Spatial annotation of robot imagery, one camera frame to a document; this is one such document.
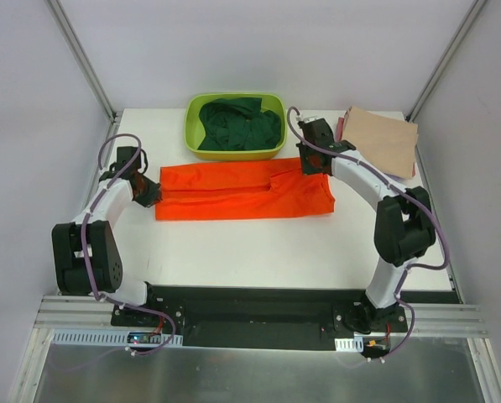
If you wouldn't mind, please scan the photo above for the orange t shirt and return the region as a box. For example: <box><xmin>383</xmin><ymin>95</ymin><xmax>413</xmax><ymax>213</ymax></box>
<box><xmin>155</xmin><ymin>158</ymin><xmax>336</xmax><ymax>221</ymax></box>

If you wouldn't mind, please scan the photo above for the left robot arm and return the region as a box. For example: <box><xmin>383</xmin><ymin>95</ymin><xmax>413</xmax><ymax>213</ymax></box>
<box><xmin>51</xmin><ymin>146</ymin><xmax>161</xmax><ymax>327</ymax></box>

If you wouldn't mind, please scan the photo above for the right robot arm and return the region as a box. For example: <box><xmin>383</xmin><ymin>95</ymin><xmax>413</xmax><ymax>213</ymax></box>
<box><xmin>297</xmin><ymin>118</ymin><xmax>436</xmax><ymax>332</ymax></box>

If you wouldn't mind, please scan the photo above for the beige folded t shirt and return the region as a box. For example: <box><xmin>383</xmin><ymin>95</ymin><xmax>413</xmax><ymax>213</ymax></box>
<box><xmin>342</xmin><ymin>106</ymin><xmax>419</xmax><ymax>180</ymax></box>

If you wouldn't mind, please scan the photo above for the dark green t shirt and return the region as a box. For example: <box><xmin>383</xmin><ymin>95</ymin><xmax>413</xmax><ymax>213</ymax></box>
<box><xmin>198</xmin><ymin>97</ymin><xmax>282</xmax><ymax>152</ymax></box>

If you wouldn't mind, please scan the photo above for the green plastic bin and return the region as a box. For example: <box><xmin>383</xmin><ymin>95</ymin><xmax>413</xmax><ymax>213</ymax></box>
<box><xmin>185</xmin><ymin>92</ymin><xmax>287</xmax><ymax>161</ymax></box>

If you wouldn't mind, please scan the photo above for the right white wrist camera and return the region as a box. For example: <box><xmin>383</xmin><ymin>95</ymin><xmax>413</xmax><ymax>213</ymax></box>
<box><xmin>296</xmin><ymin>116</ymin><xmax>319</xmax><ymax>125</ymax></box>

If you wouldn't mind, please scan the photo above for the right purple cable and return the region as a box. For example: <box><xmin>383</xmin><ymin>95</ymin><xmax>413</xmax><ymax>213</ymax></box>
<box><xmin>285</xmin><ymin>106</ymin><xmax>451</xmax><ymax>369</ymax></box>

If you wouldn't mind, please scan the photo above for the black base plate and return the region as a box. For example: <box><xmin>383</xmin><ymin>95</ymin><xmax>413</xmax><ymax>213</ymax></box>
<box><xmin>101</xmin><ymin>286</ymin><xmax>408</xmax><ymax>351</ymax></box>

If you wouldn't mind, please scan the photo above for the left white cable duct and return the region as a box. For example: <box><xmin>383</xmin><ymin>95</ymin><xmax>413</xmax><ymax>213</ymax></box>
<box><xmin>52</xmin><ymin>329</ymin><xmax>183</xmax><ymax>348</ymax></box>

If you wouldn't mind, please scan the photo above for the white cable duct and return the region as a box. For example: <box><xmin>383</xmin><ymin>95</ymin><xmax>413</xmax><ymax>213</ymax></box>
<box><xmin>334</xmin><ymin>337</ymin><xmax>364</xmax><ymax>353</ymax></box>
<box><xmin>52</xmin><ymin>329</ymin><xmax>183</xmax><ymax>348</ymax></box>

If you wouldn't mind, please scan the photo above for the right white cable duct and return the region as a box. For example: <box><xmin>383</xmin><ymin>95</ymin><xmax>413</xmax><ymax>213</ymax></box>
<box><xmin>334</xmin><ymin>337</ymin><xmax>364</xmax><ymax>353</ymax></box>

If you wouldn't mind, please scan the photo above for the front aluminium rail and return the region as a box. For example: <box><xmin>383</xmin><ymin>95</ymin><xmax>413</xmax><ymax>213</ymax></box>
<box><xmin>34</xmin><ymin>296</ymin><xmax>489</xmax><ymax>338</ymax></box>

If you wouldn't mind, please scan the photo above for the left aluminium frame post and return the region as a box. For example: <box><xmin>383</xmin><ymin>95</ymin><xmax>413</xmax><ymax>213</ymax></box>
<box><xmin>44</xmin><ymin>0</ymin><xmax>117</xmax><ymax>123</ymax></box>

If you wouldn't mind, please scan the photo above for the aluminium frame post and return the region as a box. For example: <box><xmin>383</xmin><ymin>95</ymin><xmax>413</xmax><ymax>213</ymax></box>
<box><xmin>404</xmin><ymin>0</ymin><xmax>488</xmax><ymax>123</ymax></box>
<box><xmin>44</xmin><ymin>0</ymin><xmax>117</xmax><ymax>123</ymax></box>

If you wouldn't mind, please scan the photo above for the right aluminium frame post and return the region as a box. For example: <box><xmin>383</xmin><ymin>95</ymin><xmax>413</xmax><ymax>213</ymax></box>
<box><xmin>404</xmin><ymin>0</ymin><xmax>488</xmax><ymax>123</ymax></box>

